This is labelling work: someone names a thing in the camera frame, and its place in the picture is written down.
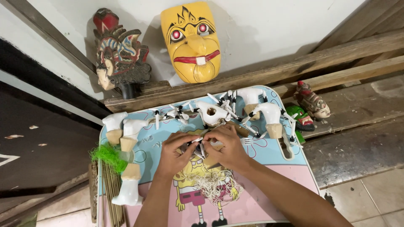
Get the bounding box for white puppet torso with hole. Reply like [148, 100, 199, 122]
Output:
[196, 101, 231, 127]

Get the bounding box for person's left hand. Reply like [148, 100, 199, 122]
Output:
[156, 132, 201, 178]

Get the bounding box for white puppet arm black joints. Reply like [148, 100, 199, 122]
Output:
[188, 136, 207, 160]

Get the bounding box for narrow brown wooden board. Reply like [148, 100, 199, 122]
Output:
[88, 161, 99, 224]

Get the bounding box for person's right hand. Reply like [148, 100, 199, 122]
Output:
[202, 124, 254, 173]

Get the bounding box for tangle of white string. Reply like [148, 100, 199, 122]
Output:
[185, 170, 244, 207]

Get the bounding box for white plastic fork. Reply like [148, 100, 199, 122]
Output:
[241, 137, 267, 146]

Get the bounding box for bundle of bamboo sticks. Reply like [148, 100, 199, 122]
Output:
[100, 161, 125, 227]

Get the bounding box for green puppet head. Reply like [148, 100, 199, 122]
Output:
[286, 105, 315, 144]

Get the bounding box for brown wooden handle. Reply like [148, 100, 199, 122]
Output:
[228, 121, 250, 138]

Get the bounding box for white puppet torso wooden base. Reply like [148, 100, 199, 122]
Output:
[236, 88, 268, 121]
[252, 103, 283, 139]
[120, 119, 149, 152]
[102, 112, 128, 145]
[111, 163, 143, 206]

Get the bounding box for small brown puppet head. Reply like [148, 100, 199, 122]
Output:
[295, 81, 331, 120]

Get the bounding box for yellow wooden mask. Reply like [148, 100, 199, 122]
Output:
[160, 1, 221, 84]

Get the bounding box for green fibre tuft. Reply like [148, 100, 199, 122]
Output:
[90, 143, 128, 174]

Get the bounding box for pile of white puppet limbs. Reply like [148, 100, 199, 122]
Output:
[149, 90, 304, 149]

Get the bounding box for carved puppet head ornate headdress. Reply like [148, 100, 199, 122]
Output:
[93, 8, 152, 100]

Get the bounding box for cartoon printed small table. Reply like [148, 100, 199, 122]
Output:
[96, 85, 321, 227]

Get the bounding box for long wooden beam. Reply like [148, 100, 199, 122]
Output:
[104, 30, 404, 113]
[274, 56, 404, 99]

